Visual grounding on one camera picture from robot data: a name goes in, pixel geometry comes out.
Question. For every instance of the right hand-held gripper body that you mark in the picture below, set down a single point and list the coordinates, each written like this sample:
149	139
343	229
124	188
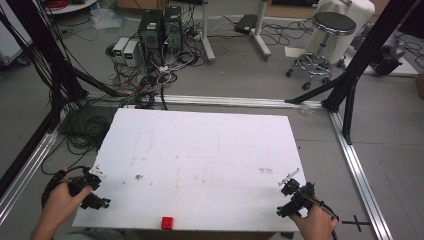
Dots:
297	196

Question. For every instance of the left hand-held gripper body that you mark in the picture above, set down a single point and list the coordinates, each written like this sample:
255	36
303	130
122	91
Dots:
77	185

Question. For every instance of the person's left hand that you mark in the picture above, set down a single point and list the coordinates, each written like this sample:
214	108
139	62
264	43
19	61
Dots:
61	206

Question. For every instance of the person's right hand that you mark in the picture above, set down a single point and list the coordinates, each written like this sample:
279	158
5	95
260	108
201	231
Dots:
316	221

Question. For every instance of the small red block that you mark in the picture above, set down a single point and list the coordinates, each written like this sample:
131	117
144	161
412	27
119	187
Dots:
167	222

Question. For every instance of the white power supply unit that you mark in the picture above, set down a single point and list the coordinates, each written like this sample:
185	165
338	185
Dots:
120	48
131	53

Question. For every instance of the dark machine on white board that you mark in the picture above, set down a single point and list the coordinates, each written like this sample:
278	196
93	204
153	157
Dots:
388	60

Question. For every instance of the white table stand leg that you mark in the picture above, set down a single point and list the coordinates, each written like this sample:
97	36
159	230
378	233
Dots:
206	33
261	33

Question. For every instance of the black computer tower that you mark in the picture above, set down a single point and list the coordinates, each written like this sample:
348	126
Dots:
173	30
151	35

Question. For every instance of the black round stool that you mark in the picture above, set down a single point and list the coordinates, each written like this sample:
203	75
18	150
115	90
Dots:
328	30

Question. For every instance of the clear plastic bag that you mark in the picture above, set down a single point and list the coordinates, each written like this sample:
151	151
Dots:
108	17

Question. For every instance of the round white table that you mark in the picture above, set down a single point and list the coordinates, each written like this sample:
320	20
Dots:
71	6

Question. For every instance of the flat black box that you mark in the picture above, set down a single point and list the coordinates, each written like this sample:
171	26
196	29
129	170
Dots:
246	24

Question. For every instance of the white covered bulky object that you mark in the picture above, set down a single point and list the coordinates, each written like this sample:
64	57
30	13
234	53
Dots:
353	20

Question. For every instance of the aluminium frame rail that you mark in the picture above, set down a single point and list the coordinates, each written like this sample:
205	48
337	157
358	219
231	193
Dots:
360	173
26	173
233	100

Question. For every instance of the black frame post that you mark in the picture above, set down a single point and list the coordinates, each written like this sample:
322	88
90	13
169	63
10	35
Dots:
50	56
363	56

